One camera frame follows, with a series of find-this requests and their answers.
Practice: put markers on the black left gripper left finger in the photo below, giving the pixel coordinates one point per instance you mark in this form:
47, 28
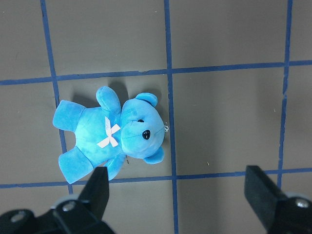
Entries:
76, 215

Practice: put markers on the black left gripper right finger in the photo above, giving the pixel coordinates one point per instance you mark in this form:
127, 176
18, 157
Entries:
278, 212

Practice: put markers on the blue teddy bear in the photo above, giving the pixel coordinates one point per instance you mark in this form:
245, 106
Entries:
109, 133

